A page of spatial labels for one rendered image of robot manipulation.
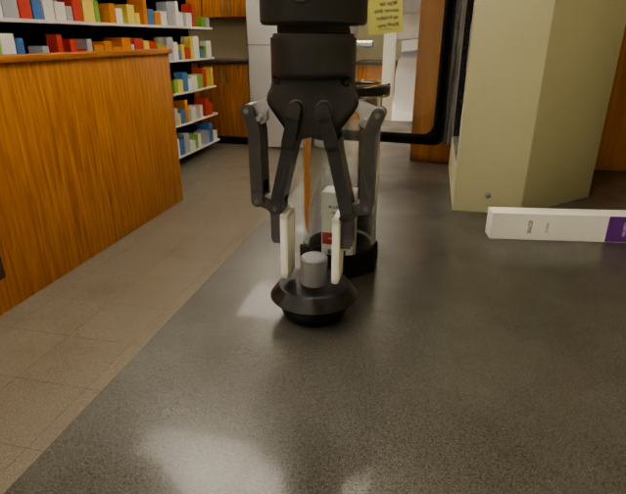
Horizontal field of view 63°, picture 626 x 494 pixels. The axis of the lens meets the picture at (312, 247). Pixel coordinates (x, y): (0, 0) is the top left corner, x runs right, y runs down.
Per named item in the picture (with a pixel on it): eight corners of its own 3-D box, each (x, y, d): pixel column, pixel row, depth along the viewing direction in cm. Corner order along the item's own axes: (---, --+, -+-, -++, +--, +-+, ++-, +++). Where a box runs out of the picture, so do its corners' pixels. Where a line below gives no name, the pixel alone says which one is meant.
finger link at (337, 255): (337, 209, 51) (345, 209, 51) (336, 271, 54) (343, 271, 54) (332, 219, 48) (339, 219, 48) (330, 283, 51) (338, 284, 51)
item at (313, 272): (361, 296, 58) (363, 243, 55) (349, 340, 49) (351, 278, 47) (284, 288, 60) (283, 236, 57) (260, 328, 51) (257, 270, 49)
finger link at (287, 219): (286, 215, 49) (279, 214, 49) (287, 279, 52) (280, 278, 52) (294, 205, 52) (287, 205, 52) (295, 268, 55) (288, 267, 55)
